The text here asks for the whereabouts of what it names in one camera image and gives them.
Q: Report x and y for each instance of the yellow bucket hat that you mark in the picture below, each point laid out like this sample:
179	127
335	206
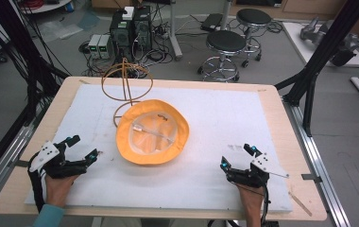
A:
168	148

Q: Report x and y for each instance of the black round stool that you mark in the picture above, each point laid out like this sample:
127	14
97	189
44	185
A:
253	17
226	42

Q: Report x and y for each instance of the white round table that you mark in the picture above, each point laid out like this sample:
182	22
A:
47	5

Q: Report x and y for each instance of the thin wooden stick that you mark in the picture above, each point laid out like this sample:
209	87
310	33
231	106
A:
300	204

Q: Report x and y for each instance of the white foam mat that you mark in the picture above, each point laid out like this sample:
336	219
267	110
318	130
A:
199	189

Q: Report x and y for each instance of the person's left hand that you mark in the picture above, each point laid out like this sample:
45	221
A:
58	189

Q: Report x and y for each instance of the black computer tower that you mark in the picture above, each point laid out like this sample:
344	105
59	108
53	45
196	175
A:
143	30
121	36

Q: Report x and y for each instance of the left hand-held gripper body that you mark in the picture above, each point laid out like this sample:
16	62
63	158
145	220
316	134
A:
50	156

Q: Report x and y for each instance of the white board with grey machine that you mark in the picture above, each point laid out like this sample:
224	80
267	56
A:
313	47

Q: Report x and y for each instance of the grey metal stand leg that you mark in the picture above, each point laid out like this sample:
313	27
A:
174	31

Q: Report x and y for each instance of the clear plastic sheet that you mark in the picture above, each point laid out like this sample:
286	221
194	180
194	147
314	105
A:
59	31

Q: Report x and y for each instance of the grey power supply unit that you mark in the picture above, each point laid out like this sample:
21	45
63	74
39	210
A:
94	46
104	46

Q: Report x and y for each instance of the black flat case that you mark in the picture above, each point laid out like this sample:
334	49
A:
211	22

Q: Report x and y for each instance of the black table clamp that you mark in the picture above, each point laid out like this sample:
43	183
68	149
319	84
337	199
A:
310	178

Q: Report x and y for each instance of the person's right hand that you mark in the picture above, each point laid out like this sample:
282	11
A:
250	198

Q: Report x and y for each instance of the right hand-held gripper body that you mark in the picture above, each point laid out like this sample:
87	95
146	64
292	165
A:
256	171

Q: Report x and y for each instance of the white box device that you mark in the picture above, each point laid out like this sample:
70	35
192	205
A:
128	13

